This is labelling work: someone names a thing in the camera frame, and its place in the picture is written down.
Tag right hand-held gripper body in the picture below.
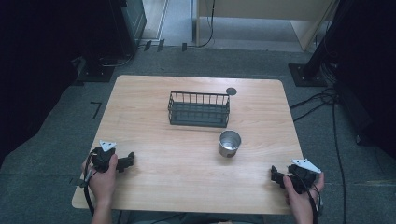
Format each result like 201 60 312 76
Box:
287 158 322 195

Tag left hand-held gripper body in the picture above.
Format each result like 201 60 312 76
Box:
90 139 119 174

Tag silver metal cup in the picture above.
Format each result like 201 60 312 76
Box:
218 129 243 159

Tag black wire basket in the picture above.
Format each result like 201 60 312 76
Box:
167 91 231 129

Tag person's right hand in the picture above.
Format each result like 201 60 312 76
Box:
282 172 326 214

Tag person's left hand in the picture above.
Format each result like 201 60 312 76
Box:
81 153 120 203

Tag black angled floor tape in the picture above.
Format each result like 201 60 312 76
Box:
90 101 103 119

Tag black metal stand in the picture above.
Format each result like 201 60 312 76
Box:
77 46 135 84
288 0 353 88

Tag person's lap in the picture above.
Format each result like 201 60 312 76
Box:
130 211 266 224

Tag black curtain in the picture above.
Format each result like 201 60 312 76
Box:
323 0 396 160
0 0 125 166

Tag dark cabinet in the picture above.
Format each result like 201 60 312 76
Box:
120 0 148 57

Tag light wooden partition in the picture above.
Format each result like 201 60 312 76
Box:
195 0 340 52

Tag right hand-held gripper cable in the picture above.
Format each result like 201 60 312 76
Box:
291 170 323 224

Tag hand-held gripper cable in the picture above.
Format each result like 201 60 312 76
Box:
291 170 323 224
81 148 98 217

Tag long black floor cable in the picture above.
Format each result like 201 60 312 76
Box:
331 101 348 224

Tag left hand-held gripper cable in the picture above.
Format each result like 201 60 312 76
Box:
81 148 98 217

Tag black floor cable bundle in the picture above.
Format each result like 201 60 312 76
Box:
289 87 340 123

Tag thin black hanging cable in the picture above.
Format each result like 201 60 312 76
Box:
196 0 217 49

